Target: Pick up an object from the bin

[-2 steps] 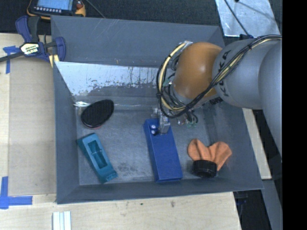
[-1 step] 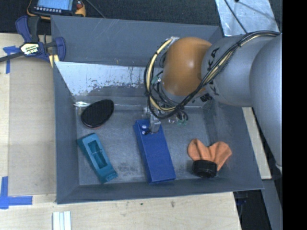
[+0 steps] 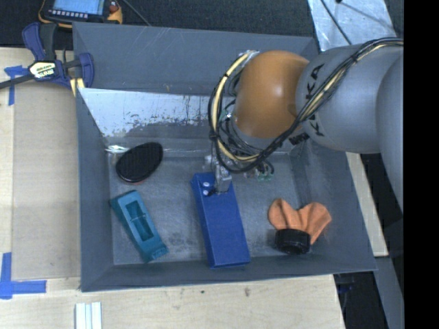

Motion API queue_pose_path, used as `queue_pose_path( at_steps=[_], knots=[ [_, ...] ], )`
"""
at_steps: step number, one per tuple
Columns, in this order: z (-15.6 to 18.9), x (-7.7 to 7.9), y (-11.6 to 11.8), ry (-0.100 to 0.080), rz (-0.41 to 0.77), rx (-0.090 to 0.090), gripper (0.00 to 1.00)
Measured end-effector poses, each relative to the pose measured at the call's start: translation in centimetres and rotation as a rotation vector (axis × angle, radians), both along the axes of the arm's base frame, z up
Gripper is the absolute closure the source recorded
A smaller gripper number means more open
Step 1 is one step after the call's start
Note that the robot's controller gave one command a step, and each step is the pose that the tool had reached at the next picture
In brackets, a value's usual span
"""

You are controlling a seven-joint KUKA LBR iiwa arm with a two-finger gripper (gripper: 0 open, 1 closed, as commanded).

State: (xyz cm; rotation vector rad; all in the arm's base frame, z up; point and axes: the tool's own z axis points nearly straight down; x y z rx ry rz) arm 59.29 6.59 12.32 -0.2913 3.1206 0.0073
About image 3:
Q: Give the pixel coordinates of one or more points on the black round cap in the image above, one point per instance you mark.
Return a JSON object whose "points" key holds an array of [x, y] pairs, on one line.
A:
{"points": [[291, 241]]}

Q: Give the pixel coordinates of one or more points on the blue long box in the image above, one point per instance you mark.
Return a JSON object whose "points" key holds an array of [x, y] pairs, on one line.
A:
{"points": [[223, 228]]}

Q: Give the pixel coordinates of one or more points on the grey metal bin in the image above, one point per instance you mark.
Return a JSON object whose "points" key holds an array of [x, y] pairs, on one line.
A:
{"points": [[171, 63]]}

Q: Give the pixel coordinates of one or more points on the teal hollowed block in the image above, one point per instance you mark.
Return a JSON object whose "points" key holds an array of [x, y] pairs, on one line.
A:
{"points": [[127, 225]]}

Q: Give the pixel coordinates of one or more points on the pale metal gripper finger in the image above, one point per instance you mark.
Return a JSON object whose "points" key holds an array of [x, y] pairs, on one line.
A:
{"points": [[206, 193], [206, 184]]}

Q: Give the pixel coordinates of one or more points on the orange cloth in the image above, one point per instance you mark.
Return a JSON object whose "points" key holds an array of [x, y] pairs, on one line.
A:
{"points": [[308, 216]]}

